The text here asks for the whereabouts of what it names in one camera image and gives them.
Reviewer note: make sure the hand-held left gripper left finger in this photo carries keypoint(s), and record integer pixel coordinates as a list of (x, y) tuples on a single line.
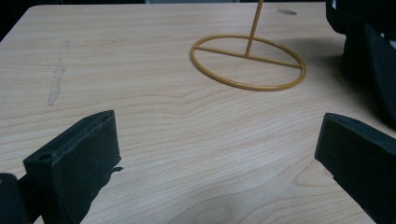
[(77, 161)]

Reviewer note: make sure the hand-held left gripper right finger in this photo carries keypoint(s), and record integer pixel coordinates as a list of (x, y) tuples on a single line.
[(361, 161)]

